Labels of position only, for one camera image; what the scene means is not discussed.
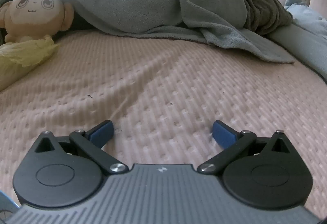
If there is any dark green blanket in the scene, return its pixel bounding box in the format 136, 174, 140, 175
216, 0, 293, 35

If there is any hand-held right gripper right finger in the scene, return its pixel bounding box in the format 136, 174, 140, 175
199, 120, 292, 175

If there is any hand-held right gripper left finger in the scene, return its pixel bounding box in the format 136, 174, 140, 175
35, 120, 129, 176

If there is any blue-grey blanket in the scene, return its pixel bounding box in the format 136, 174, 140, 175
33, 0, 295, 64

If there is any beige plush monkey toy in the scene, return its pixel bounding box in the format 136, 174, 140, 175
0, 0, 74, 43

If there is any pink textured bed cover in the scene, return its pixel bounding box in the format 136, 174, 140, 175
0, 28, 327, 224

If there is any light blue pillow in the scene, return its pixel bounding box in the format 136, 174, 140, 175
268, 0, 327, 84

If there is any napa cabbage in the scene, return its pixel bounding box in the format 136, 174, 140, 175
0, 36, 60, 92

